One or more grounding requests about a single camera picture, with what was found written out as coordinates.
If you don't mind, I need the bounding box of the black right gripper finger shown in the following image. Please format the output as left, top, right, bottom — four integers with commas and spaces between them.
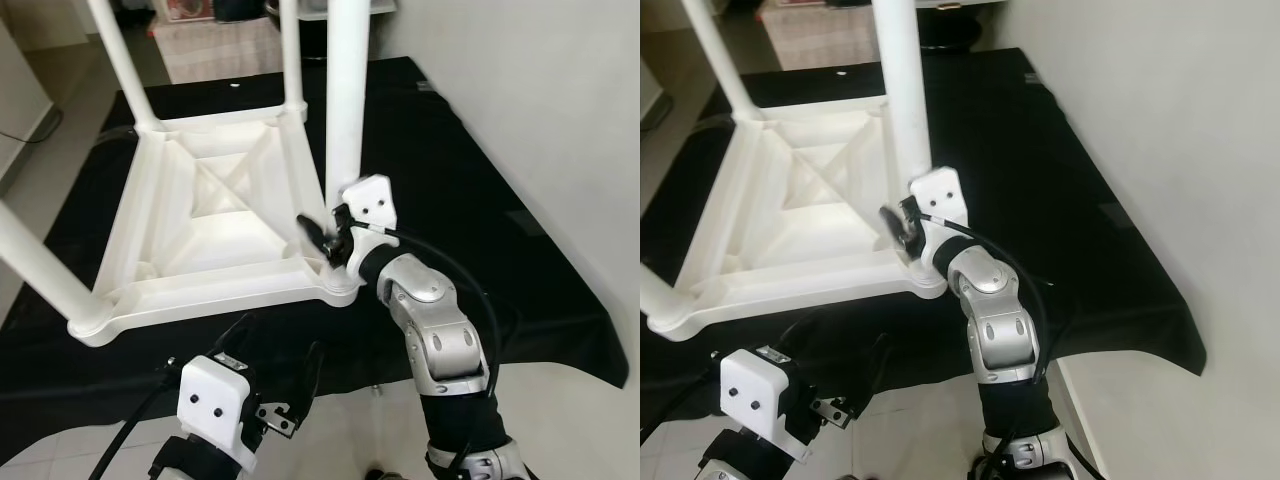
878, 205, 921, 251
297, 213, 341, 259

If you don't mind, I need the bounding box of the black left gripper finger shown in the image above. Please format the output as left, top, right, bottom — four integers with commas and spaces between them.
215, 315, 256, 361
790, 310, 831, 351
850, 335, 896, 406
290, 342, 323, 411

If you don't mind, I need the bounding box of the pale low box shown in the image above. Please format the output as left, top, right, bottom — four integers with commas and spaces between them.
153, 15, 288, 88
758, 5, 883, 73

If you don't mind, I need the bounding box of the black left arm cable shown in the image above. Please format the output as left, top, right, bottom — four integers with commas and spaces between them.
640, 365, 728, 443
88, 365, 183, 480

